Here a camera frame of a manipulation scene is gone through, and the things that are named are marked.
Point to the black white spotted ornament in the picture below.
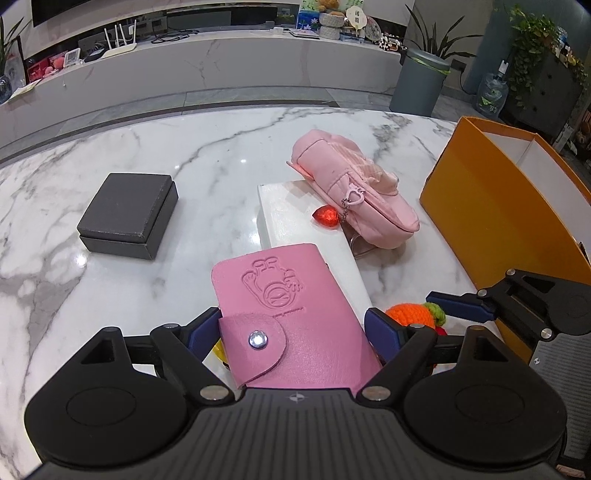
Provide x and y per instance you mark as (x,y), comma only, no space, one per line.
(388,42)

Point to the picture frame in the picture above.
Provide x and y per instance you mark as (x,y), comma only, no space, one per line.
(18,64)

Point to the black television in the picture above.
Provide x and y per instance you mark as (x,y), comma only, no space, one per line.
(69,9)

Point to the dark cabinet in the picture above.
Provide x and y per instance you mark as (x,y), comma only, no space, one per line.
(549,97)

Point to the white marble television console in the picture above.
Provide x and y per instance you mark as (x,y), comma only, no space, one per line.
(184,64)

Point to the grey trash bin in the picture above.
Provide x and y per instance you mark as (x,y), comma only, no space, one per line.
(418,83)

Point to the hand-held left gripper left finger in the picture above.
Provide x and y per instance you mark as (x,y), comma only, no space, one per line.
(203,325)

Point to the painted picture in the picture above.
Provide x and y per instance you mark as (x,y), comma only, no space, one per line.
(307,16)

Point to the pink snap card wallet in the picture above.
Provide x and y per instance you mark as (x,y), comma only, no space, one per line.
(286,323)

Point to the patterned plate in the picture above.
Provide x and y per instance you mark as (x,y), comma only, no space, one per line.
(374,28)

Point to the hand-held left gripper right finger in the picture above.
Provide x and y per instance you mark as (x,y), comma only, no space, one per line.
(383,334)

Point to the green climbing plant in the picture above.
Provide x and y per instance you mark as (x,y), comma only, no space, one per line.
(531,46)

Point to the orange knitted carrot toy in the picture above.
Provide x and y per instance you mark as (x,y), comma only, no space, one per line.
(411,314)

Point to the round paper fan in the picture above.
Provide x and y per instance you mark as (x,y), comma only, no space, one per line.
(356,18)

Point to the pink zip pouch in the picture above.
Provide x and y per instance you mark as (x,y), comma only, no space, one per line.
(332,170)

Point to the orange cardboard box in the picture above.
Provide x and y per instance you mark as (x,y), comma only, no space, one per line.
(485,217)

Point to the leafy plant in vase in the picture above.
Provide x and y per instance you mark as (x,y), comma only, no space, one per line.
(5,55)

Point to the pink toy set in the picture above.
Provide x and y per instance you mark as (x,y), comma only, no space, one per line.
(46,64)

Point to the white box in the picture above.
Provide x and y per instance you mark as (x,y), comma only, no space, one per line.
(286,221)

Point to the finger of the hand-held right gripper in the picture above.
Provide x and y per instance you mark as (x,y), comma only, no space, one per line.
(457,304)

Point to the white desk clock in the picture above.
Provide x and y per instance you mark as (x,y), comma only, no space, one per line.
(72,58)

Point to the paper booklet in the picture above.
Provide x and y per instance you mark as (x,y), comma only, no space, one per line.
(23,91)

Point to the yellow round toy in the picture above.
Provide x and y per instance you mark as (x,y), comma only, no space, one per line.
(219,353)

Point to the long-leaf potted plant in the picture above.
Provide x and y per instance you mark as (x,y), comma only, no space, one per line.
(434,32)

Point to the brown teddy bear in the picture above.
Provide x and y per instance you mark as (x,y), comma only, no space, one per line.
(328,4)

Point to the white router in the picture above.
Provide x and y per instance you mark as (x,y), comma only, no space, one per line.
(121,48)

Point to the flat tablet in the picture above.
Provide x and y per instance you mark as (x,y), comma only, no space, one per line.
(304,33)

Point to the large water bottle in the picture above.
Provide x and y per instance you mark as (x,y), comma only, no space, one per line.
(491,92)

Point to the woven basket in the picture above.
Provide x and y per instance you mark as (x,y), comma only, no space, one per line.
(332,23)

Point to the dark grey box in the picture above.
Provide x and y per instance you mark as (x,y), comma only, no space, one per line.
(124,207)

